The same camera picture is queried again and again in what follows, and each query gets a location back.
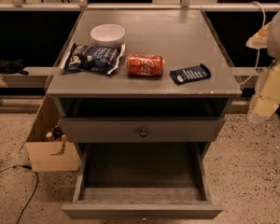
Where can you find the blue chip bag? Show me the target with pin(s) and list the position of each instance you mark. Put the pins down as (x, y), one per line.
(102, 60)

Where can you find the white bowl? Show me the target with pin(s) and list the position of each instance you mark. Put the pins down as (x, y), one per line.
(108, 35)

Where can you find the grey drawer cabinet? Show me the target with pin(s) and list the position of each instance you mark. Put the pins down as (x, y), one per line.
(184, 38)

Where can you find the black object on ledge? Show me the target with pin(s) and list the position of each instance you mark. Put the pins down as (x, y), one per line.
(12, 67)

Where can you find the red soda can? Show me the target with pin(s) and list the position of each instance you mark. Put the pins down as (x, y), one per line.
(145, 65)

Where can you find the cardboard box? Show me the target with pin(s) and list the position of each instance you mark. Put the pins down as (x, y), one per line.
(40, 151)

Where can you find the grey drawer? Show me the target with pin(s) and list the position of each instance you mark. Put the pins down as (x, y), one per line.
(142, 181)
(79, 130)

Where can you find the metal rail frame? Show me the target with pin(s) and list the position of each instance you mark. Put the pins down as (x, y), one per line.
(77, 5)

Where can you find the items inside cardboard box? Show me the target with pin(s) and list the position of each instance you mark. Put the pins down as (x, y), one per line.
(56, 134)

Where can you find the yellowish foam-padded gripper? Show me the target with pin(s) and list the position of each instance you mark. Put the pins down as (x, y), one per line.
(279, 39)

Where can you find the grey top drawer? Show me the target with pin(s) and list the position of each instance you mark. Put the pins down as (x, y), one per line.
(79, 130)

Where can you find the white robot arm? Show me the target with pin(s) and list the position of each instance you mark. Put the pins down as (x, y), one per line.
(266, 100)

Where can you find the dark blue snack bar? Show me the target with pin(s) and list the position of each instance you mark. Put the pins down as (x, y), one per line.
(190, 74)

